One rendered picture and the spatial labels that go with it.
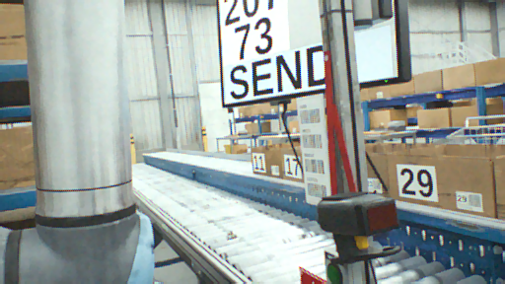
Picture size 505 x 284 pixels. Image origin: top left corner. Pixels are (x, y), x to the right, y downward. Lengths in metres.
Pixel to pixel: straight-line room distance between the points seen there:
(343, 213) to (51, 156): 0.37
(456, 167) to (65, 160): 1.10
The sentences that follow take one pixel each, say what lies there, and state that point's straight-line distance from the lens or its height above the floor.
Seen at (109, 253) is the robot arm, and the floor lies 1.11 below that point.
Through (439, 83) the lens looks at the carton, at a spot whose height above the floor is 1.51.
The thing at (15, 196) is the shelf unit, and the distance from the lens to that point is 0.74.
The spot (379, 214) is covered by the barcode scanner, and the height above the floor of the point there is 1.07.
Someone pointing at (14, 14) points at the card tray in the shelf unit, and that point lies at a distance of 0.79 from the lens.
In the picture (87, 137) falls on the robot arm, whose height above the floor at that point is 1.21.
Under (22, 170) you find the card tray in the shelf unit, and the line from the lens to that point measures 0.77.
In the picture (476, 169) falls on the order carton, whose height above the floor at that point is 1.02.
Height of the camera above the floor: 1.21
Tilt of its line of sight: 3 degrees down
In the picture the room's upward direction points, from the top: 6 degrees counter-clockwise
